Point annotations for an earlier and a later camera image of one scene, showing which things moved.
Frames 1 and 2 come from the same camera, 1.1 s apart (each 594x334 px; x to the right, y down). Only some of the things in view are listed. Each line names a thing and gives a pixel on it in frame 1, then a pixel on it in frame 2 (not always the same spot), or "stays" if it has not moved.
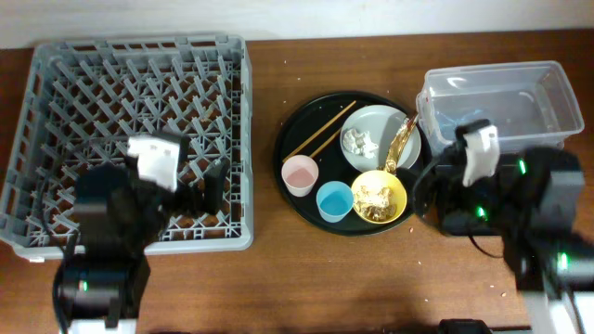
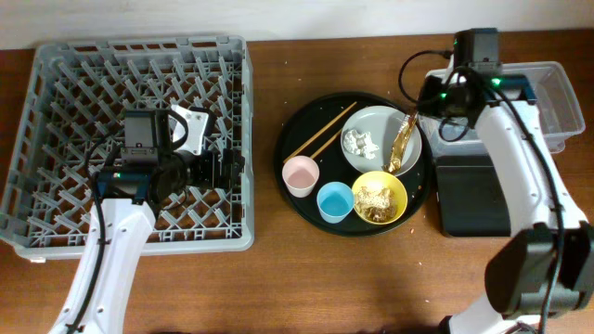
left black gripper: (210, 190) → (210, 176)
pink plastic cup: (300, 173) stays
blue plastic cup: (335, 200) stays
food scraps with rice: (375, 206) stays
